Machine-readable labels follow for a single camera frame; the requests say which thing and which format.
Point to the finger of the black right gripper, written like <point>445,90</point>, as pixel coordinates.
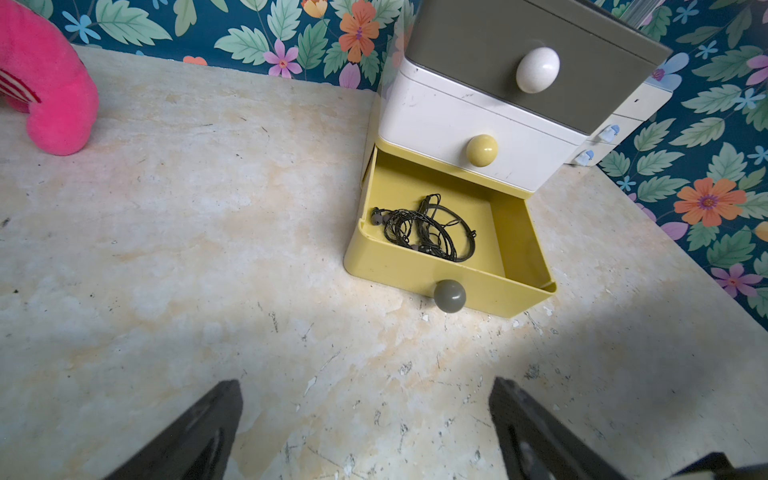
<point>717,466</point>

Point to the pink white plush toy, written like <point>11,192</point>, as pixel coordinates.
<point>43,77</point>

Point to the yellow bottom drawer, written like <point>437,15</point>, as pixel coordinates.
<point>507,273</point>

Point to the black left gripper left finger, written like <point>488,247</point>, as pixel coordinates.
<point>197,445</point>

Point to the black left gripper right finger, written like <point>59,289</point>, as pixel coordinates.
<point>534,444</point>

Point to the grey top drawer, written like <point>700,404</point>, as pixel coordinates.
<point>481,43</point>

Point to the white drawer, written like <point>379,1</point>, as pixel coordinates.
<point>442,124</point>

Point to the three-drawer mini cabinet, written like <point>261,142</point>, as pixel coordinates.
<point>535,73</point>

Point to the light blue small cabinet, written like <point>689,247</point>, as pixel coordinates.
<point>644,102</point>

